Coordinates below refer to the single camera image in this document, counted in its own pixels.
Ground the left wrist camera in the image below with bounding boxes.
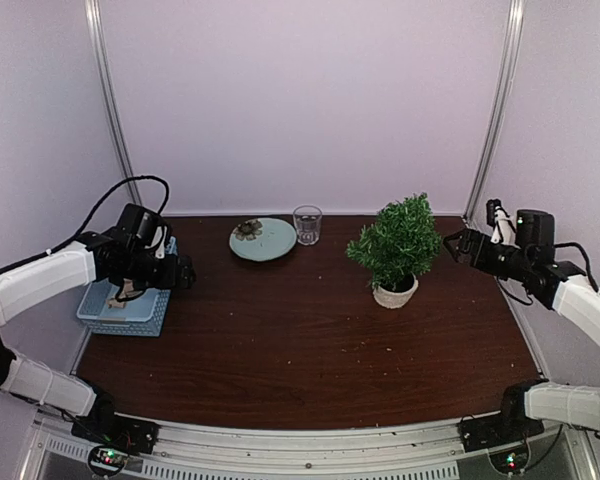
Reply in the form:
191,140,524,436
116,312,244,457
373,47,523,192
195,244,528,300
137,211,170,259

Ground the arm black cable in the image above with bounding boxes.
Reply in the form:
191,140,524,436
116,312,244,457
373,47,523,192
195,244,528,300
499,241,600,306
0,174,171,276

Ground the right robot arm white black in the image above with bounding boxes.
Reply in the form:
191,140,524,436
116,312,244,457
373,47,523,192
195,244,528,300
443,200,600,442

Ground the aluminium frame post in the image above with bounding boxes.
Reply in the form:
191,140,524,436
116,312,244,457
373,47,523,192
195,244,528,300
84,0,135,179
463,0,526,224

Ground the left aluminium frame post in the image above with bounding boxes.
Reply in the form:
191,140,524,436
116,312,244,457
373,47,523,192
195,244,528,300
84,0,135,179

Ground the beige fabric bow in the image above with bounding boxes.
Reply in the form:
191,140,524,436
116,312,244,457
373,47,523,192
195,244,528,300
107,279,144,309

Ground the small green christmas tree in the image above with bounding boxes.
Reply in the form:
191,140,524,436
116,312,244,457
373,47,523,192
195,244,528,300
346,193,442,310

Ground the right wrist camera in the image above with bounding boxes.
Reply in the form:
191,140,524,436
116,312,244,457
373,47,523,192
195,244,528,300
486,199,516,246

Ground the circuit board with leds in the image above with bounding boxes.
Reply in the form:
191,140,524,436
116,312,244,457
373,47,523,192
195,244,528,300
87,445,129,476
489,447,530,476

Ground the clear drinking glass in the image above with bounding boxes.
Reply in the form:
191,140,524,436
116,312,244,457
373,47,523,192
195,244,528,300
293,205,322,246

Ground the right circuit board with leds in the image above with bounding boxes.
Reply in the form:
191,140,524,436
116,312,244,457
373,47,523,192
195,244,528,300
489,447,530,476

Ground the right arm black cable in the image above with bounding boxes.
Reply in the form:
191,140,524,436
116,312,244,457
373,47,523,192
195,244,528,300
499,241,600,306

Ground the light blue plastic basket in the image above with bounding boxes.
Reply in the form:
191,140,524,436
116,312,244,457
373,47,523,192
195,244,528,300
76,236,195,337

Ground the right aluminium frame post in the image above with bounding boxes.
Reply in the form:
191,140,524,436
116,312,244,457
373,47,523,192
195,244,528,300
463,0,526,224

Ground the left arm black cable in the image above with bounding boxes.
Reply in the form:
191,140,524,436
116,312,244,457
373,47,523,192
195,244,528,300
0,174,171,276

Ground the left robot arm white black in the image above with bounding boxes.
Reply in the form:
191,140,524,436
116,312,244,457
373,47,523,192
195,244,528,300
0,204,195,444

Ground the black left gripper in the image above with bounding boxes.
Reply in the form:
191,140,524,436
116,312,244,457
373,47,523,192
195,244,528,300
116,248,196,291

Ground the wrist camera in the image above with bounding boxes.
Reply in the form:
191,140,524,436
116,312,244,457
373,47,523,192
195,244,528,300
137,211,170,259
486,199,516,246

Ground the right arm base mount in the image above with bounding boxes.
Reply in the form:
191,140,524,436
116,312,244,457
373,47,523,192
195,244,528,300
458,400,544,452

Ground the light blue flower plate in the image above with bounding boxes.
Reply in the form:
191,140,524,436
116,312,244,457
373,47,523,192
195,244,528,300
229,217,297,262

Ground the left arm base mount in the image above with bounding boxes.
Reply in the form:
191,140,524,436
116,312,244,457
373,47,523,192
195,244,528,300
71,416,160,455

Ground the left circuit board with leds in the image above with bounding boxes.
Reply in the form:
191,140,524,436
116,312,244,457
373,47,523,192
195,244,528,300
87,445,129,476

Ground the front aluminium rail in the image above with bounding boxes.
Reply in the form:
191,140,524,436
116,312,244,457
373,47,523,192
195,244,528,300
15,411,600,479

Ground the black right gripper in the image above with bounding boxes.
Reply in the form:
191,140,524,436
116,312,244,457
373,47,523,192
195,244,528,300
443,228,532,282

